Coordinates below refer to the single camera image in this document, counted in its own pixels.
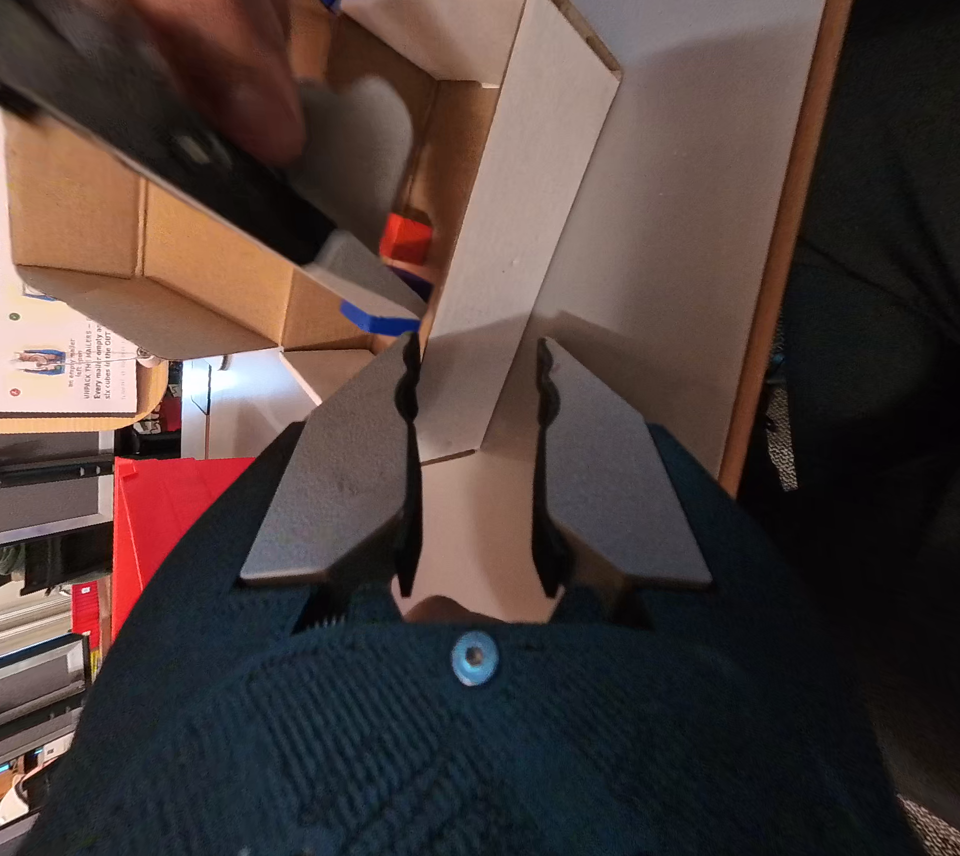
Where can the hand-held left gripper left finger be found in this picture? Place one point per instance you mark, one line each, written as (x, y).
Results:
(337, 489)

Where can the dark cloth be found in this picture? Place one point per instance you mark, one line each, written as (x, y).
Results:
(885, 271)

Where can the person's right hand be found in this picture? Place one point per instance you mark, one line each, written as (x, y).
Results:
(210, 24)

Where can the metal shelf rack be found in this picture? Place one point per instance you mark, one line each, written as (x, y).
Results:
(45, 496)

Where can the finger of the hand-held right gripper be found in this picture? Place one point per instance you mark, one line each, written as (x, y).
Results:
(367, 282)
(356, 144)

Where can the red cube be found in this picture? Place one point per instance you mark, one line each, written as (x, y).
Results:
(405, 240)

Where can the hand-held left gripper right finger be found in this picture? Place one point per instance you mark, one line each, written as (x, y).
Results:
(615, 489)

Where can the white cardboard mailer box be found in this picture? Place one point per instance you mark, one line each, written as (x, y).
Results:
(525, 196)

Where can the blue cube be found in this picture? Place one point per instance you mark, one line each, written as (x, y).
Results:
(417, 285)

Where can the red plastic bin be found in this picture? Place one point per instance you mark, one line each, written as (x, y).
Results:
(165, 534)

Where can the printed instruction board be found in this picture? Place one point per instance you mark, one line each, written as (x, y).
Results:
(75, 376)

